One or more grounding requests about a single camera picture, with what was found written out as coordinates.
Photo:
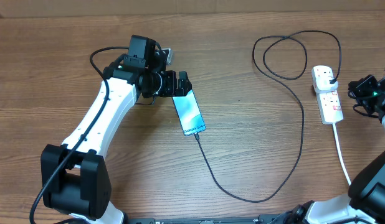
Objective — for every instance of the white charger plug adapter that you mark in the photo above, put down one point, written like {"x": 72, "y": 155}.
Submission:
{"x": 324, "y": 85}

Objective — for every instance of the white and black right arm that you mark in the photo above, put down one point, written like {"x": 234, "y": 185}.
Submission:
{"x": 365, "y": 200}

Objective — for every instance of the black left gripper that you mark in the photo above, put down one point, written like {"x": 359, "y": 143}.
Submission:
{"x": 169, "y": 89}

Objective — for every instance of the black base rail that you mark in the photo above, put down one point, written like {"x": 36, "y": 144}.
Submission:
{"x": 261, "y": 219}

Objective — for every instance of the white power strip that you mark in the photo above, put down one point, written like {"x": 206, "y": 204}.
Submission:
{"x": 328, "y": 103}

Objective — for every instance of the blue Galaxy smartphone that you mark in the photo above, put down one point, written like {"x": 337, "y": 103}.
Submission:
{"x": 189, "y": 114}

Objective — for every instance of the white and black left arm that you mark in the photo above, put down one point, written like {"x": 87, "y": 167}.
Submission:
{"x": 75, "y": 179}

